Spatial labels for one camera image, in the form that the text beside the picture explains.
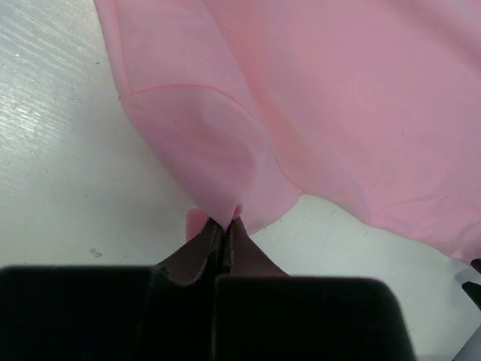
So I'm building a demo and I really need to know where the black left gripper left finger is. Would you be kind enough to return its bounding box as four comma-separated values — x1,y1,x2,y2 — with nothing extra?
1,220,223,360

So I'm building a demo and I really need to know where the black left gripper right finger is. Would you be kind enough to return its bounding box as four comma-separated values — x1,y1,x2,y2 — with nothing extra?
212,219,414,360

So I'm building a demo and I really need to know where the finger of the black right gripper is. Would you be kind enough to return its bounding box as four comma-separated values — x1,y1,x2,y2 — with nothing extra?
461,257,481,313

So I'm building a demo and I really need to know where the pink t shirt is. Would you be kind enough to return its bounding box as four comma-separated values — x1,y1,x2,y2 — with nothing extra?
95,1,480,262

